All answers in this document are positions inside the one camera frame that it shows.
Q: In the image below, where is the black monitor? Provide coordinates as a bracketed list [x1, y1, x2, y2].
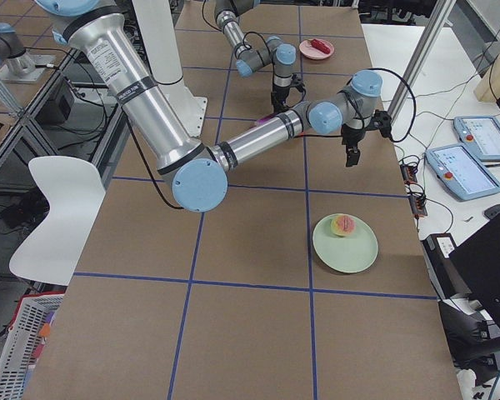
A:
[450, 213, 500, 327]

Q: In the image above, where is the white plastic basket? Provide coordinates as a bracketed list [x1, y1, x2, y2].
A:
[0, 292, 64, 399]

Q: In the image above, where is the purple eggplant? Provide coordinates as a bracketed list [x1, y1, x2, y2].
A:
[254, 114, 275, 127]

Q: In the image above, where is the near blue teach pendant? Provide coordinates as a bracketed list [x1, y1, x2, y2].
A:
[425, 143, 500, 201]

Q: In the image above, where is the green pink peach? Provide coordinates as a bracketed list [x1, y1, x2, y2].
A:
[330, 214, 357, 238]

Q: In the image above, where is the red chili pepper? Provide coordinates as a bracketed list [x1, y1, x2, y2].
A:
[309, 38, 331, 54]

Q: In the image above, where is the aluminium frame post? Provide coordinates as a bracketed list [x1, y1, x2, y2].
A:
[387, 0, 456, 121]

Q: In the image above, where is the light green plate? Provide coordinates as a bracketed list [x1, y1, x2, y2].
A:
[312, 213, 379, 273]

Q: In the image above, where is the far blue teach pendant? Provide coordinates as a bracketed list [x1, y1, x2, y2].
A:
[453, 116, 500, 162]

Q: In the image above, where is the pink plate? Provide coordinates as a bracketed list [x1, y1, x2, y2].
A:
[298, 38, 335, 60]

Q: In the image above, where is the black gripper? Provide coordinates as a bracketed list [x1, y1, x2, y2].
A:
[341, 110, 391, 168]
[271, 73, 306, 113]

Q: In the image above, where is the white chair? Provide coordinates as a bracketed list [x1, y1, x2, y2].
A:
[9, 156, 106, 286]

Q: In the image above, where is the blue teach pendant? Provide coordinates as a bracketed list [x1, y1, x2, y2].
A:
[425, 143, 500, 201]
[453, 116, 500, 162]

